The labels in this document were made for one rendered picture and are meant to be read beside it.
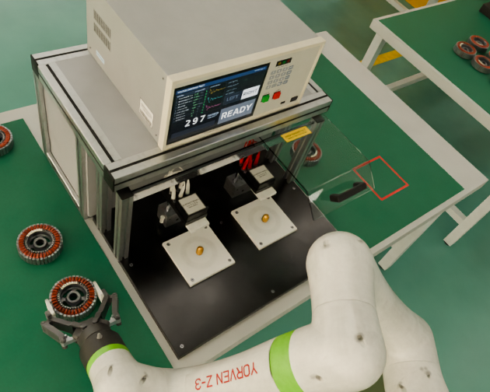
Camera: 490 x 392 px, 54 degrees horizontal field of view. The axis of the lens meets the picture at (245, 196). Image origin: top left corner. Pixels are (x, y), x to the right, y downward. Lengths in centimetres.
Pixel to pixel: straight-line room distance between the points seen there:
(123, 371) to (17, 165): 80
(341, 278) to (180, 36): 62
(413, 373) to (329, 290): 40
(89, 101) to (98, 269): 45
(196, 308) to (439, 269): 173
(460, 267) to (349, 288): 206
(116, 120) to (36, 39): 214
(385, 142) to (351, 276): 119
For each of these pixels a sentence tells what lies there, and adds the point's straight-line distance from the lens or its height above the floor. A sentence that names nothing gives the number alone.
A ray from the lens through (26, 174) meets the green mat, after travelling 155.
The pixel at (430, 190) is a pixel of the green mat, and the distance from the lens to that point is 191.
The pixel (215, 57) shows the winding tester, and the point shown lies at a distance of 107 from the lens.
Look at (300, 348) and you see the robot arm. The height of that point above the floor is 122.
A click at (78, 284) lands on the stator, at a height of 78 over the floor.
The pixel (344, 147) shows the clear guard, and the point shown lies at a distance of 137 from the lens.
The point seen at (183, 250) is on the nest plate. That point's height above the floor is 78.
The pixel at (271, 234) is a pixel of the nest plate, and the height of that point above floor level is 78.
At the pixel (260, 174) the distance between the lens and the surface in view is 139.
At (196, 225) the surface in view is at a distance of 129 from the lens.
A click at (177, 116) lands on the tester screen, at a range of 106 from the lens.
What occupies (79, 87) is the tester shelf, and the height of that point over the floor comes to 111.
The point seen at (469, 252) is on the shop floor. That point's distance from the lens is 296.
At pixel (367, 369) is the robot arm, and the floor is 127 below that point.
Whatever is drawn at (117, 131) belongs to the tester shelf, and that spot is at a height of 111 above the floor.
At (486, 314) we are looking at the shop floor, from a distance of 279.
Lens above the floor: 194
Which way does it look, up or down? 50 degrees down
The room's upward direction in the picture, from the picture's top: 21 degrees clockwise
